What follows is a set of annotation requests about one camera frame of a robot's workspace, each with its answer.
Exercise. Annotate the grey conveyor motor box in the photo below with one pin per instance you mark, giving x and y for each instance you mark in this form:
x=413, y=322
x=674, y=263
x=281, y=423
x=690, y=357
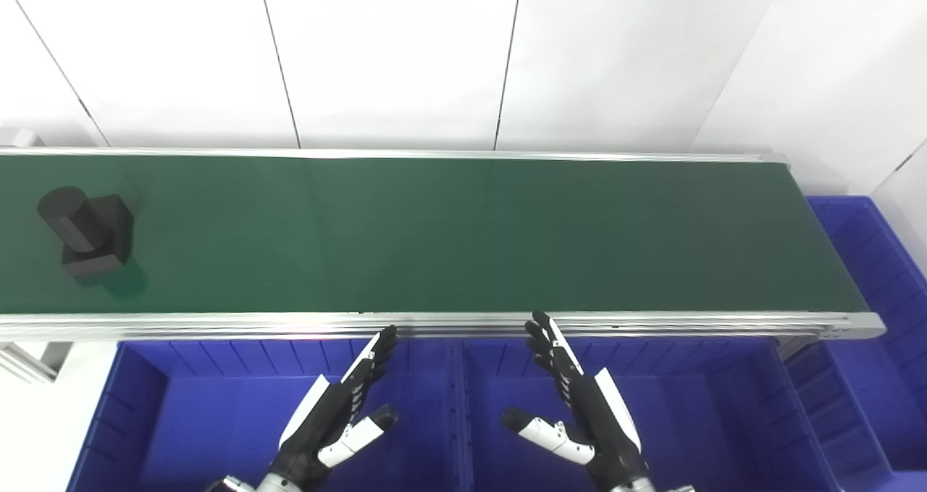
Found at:
x=18, y=138

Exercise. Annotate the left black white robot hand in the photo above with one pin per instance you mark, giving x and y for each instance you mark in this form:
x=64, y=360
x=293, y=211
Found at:
x=326, y=412

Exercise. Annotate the black cylinder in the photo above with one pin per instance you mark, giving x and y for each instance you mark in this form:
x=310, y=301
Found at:
x=98, y=238

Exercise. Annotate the green conveyor belt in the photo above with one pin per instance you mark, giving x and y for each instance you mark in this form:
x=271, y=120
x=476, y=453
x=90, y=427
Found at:
x=463, y=231
x=217, y=327

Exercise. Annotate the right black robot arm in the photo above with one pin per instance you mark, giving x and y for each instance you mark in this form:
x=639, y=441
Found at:
x=637, y=488

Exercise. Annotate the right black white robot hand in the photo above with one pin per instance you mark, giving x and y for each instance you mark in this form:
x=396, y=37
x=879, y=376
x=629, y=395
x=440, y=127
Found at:
x=597, y=419

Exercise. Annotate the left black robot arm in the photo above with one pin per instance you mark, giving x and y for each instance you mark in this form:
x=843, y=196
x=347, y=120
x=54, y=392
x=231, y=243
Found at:
x=269, y=485

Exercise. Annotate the blue plastic bin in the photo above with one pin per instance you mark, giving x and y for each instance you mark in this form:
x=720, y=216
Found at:
x=710, y=419
x=876, y=376
x=203, y=419

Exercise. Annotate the aluminium conveyor leg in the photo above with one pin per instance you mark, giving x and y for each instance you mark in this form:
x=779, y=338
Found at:
x=29, y=361
x=795, y=347

